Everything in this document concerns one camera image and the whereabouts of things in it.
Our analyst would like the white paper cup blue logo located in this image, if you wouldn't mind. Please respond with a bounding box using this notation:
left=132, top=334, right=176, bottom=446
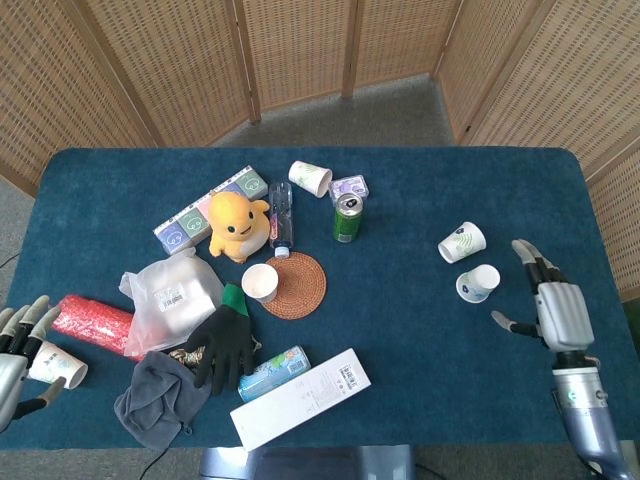
left=27, top=340, right=90, bottom=391

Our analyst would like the light blue drink can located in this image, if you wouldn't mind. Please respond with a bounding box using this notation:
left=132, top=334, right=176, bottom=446
left=237, top=344, right=312, bottom=404

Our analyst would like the grey cloth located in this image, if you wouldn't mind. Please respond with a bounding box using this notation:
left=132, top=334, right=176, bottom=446
left=113, top=350, right=214, bottom=451

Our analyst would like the paper cup green fern print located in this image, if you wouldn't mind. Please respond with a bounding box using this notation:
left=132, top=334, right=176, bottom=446
left=438, top=221, right=487, bottom=264

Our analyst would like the paper cup green leaf print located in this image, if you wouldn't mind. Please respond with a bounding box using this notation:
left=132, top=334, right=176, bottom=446
left=288, top=160, right=334, bottom=198

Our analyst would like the woven rattan folding screen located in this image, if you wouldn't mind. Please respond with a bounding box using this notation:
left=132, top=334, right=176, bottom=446
left=0, top=0, right=640, bottom=301

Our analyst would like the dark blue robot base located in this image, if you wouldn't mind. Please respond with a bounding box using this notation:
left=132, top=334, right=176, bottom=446
left=199, top=443, right=417, bottom=480

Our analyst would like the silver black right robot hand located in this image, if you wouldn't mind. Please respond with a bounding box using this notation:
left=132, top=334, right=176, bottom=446
left=491, top=238, right=596, bottom=354

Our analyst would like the pastel tissue pack row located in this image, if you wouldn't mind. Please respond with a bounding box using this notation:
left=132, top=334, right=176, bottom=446
left=152, top=166, right=271, bottom=254

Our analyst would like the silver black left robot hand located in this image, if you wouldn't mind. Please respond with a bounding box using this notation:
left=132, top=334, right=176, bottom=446
left=0, top=294, right=67, bottom=434

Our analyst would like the black and green work glove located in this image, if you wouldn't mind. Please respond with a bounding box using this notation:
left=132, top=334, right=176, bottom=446
left=185, top=282, right=256, bottom=396

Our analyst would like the woven rattan coaster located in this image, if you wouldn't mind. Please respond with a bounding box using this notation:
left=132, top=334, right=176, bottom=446
left=260, top=251, right=327, bottom=320

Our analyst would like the paper cup blue flower print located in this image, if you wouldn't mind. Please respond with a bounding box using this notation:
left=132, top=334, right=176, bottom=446
left=455, top=263, right=501, bottom=304

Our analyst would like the small purple wipes pack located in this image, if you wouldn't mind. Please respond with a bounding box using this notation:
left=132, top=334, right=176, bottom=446
left=329, top=173, right=371, bottom=206

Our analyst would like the clear plastic water bottle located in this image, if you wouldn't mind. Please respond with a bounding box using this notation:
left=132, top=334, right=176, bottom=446
left=268, top=181, right=295, bottom=259

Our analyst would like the white translucent plastic bag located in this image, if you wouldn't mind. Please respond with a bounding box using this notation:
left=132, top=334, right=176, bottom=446
left=118, top=247, right=226, bottom=357

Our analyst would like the plain white paper cup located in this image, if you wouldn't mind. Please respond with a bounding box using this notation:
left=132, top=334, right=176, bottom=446
left=241, top=263, right=279, bottom=304

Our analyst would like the yellow plush dinosaur toy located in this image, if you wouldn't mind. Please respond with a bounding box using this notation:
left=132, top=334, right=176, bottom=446
left=207, top=191, right=271, bottom=265

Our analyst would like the black floor cable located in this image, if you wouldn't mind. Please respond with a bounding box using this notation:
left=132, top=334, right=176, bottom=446
left=143, top=447, right=169, bottom=480

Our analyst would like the green drink can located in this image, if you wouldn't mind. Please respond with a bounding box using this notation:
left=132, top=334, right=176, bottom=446
left=333, top=191, right=364, bottom=244

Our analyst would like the red bubble wrap roll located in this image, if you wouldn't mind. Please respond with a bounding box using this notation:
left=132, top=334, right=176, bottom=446
left=51, top=293, right=146, bottom=362

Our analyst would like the long white cardboard box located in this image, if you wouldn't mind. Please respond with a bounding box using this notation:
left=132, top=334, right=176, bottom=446
left=229, top=348, right=373, bottom=453

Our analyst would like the dark blue table cover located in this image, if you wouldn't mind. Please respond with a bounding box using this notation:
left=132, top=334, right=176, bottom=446
left=0, top=146, right=640, bottom=451

